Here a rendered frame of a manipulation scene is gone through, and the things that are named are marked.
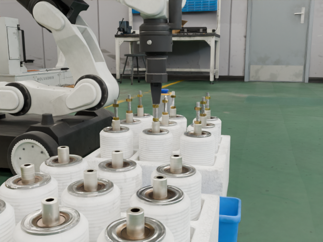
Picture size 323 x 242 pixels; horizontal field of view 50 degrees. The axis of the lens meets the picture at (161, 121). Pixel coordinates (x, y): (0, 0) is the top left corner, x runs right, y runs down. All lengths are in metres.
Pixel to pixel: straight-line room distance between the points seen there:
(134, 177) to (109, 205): 0.12
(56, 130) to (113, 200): 0.77
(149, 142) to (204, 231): 0.40
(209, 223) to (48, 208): 0.28
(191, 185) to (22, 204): 0.29
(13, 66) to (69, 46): 2.30
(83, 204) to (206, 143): 0.45
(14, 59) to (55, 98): 2.25
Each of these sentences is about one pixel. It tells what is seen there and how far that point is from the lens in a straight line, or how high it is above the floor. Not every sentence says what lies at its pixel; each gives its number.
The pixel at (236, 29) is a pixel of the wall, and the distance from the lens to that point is 6.07.
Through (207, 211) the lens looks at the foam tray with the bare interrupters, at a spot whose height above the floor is 0.18.
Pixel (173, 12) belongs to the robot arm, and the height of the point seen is 0.57.
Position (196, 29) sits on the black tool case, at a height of 0.83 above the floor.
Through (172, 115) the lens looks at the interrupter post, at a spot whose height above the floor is 0.26.
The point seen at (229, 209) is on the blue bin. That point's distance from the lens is 0.90.
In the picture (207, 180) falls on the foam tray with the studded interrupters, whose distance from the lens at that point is 0.91.
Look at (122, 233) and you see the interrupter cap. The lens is 0.45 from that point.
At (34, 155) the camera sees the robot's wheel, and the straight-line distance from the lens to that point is 1.29.
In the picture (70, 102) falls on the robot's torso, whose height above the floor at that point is 0.28.
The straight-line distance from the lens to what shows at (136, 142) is 1.09.
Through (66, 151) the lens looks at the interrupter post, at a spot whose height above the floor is 0.28.
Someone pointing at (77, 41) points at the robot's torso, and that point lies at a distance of 1.39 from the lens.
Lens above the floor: 0.47
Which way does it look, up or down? 11 degrees down
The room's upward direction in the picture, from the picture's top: straight up
